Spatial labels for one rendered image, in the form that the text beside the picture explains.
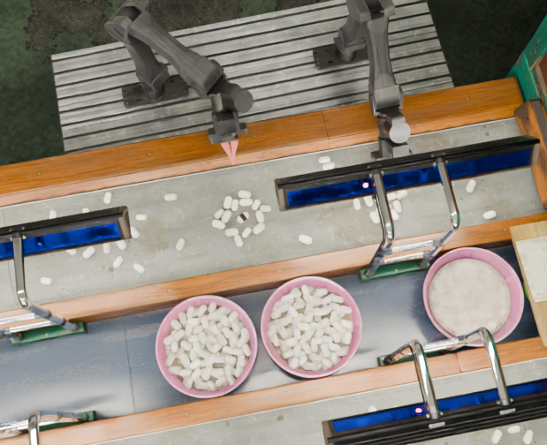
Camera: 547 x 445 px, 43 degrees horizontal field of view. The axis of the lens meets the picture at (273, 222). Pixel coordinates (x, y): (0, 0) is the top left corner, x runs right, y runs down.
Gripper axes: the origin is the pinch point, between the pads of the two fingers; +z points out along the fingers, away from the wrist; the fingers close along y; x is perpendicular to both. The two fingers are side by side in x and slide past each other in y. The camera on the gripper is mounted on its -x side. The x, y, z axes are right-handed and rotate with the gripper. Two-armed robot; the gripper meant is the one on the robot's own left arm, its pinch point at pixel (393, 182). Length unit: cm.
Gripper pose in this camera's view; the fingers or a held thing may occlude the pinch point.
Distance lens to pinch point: 198.5
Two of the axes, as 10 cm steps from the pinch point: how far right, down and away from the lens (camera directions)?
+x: -1.3, -3.9, 9.1
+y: 9.8, -2.0, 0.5
